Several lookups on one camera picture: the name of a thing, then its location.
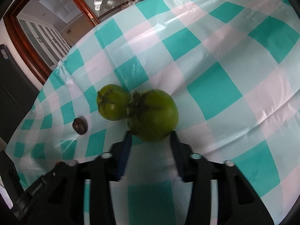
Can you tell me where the green tomato with stem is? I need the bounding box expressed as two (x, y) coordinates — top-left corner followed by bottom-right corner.
(127, 89), (179, 143)

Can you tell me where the dark purple passion fruit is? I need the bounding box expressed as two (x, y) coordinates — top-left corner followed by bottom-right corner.
(72, 117), (88, 135)

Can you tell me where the smooth green tomato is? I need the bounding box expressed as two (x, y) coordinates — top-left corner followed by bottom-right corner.
(97, 84), (132, 121)

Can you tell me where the teal pink checkered tablecloth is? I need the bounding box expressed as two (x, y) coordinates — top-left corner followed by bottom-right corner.
(6, 0), (299, 224)

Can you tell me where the wooden glass cabinet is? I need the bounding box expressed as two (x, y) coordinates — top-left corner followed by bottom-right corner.
(3, 0), (142, 83)

